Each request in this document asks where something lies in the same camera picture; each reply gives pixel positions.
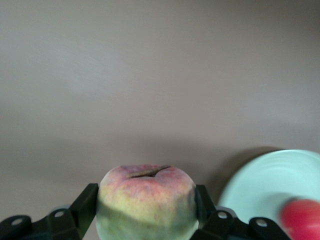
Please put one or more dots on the pale green round plate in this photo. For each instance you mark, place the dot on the pale green round plate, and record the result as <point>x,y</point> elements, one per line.
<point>262,180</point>

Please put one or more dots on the brown table cover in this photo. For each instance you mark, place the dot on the brown table cover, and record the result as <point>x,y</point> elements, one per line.
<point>150,75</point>

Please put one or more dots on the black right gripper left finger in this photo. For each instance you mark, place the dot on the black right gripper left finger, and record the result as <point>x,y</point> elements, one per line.
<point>80,220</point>

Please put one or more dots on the yellow pink peach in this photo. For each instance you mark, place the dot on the yellow pink peach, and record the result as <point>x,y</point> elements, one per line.
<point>145,200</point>

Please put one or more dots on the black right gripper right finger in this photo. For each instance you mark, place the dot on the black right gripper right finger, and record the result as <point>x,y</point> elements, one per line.
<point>220,227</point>

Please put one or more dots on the red apple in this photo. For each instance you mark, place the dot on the red apple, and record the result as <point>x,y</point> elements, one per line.
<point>302,217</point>

